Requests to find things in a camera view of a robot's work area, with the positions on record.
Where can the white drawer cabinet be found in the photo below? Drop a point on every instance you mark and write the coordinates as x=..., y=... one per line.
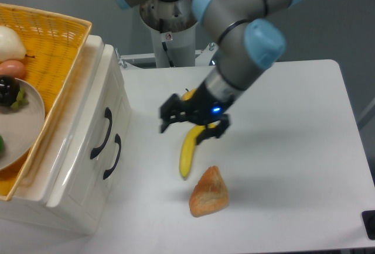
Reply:
x=28, y=203

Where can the white toy pear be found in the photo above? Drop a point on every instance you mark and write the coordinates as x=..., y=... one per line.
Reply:
x=12, y=47

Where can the grey plate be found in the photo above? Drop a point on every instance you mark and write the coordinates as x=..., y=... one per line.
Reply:
x=21, y=128

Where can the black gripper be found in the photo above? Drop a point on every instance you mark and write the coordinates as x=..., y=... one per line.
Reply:
x=202, y=109

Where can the yellow toy bell pepper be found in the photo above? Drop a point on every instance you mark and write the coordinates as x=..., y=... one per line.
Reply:
x=188, y=94

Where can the pink toy egg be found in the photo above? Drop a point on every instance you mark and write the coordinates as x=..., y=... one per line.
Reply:
x=13, y=68

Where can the black lower drawer handle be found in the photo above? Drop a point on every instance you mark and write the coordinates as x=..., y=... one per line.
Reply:
x=115, y=157

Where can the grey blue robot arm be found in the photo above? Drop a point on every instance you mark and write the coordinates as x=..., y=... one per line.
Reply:
x=248, y=46

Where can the yellow woven basket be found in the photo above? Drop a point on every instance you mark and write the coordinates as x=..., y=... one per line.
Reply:
x=54, y=43

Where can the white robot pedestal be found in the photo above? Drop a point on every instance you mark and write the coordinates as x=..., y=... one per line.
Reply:
x=172, y=26

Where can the green toy pepper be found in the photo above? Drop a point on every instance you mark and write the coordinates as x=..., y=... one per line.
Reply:
x=2, y=146

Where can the toy pastry turnover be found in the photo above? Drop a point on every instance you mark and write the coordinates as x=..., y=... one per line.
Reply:
x=210, y=194

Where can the black corner object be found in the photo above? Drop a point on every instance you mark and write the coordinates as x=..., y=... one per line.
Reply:
x=369, y=223

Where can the yellow toy banana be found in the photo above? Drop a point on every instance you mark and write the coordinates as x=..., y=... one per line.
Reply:
x=192, y=139

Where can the black toy mangosteen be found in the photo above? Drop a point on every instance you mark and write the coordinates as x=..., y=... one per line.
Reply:
x=13, y=95

